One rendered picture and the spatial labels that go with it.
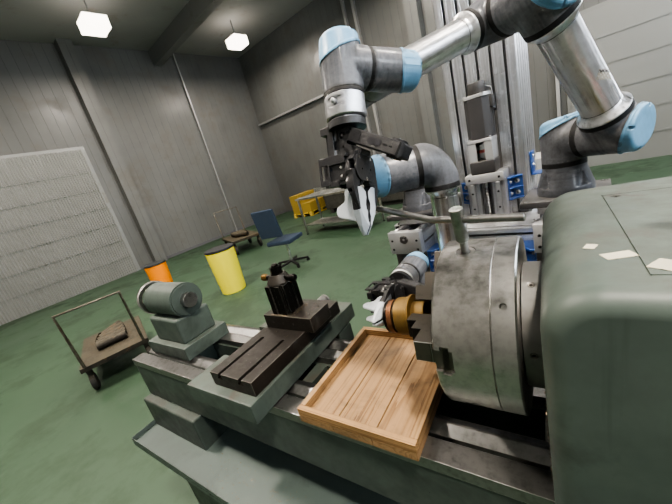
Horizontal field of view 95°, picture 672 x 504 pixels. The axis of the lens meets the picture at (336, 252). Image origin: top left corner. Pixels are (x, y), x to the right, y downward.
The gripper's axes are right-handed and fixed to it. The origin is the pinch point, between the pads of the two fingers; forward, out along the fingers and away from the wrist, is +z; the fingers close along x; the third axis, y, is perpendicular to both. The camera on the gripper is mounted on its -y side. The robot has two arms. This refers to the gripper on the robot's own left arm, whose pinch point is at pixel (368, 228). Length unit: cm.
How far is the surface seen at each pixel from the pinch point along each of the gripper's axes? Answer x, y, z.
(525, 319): -2.8, -23.9, 16.6
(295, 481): -12, 42, 76
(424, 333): -2.3, -7.9, 20.2
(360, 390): -11.9, 13.9, 40.7
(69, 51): -248, 877, -485
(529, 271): -8.8, -24.5, 10.2
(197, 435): -6, 85, 70
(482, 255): -5.2, -18.2, 6.7
